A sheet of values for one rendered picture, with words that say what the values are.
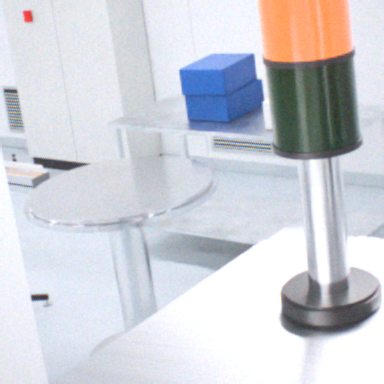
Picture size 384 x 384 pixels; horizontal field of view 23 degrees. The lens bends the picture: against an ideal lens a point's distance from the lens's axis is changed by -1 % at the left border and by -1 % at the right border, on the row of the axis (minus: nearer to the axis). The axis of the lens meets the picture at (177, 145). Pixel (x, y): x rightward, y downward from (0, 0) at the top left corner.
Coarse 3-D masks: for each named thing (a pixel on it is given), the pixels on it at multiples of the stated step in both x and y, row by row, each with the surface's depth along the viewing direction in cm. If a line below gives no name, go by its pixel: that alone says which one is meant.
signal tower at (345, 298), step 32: (288, 64) 50; (320, 64) 49; (320, 160) 52; (320, 192) 53; (320, 224) 53; (320, 256) 54; (288, 288) 56; (320, 288) 55; (352, 288) 55; (320, 320) 53; (352, 320) 53
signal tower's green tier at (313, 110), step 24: (288, 72) 50; (312, 72) 50; (336, 72) 50; (288, 96) 50; (312, 96) 50; (336, 96) 50; (288, 120) 51; (312, 120) 50; (336, 120) 50; (288, 144) 51; (312, 144) 51; (336, 144) 51
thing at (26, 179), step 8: (8, 168) 502; (16, 168) 498; (24, 168) 494; (32, 168) 502; (40, 168) 495; (8, 176) 500; (16, 176) 496; (24, 176) 493; (32, 176) 492; (40, 176) 493; (48, 176) 498; (8, 184) 502; (16, 184) 498; (24, 184) 493; (32, 184) 489; (24, 192) 495
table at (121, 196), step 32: (128, 160) 496; (160, 160) 489; (192, 160) 482; (32, 192) 466; (64, 192) 460; (96, 192) 453; (128, 192) 447; (160, 192) 441; (192, 192) 435; (64, 224) 423; (96, 224) 417; (128, 224) 415; (128, 256) 460; (128, 288) 465; (128, 320) 471; (96, 352) 490
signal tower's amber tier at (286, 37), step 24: (264, 0) 50; (288, 0) 49; (312, 0) 48; (336, 0) 49; (264, 24) 50; (288, 24) 49; (312, 24) 49; (336, 24) 49; (264, 48) 51; (288, 48) 50; (312, 48) 49; (336, 48) 50
